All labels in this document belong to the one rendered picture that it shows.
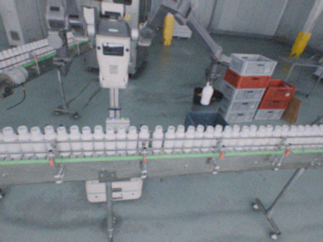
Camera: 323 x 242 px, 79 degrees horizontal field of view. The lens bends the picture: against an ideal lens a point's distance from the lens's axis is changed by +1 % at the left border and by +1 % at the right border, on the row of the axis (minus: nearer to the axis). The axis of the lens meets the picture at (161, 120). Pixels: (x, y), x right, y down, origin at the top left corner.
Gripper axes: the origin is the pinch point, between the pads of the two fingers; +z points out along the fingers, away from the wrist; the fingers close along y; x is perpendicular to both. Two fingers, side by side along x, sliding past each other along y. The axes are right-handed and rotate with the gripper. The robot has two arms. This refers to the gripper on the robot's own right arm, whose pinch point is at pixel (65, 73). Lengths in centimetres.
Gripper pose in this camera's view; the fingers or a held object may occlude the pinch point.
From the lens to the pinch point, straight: 111.7
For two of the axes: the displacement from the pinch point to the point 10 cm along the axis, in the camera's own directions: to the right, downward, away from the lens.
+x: 9.8, 0.0, 2.1
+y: 1.7, 5.6, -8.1
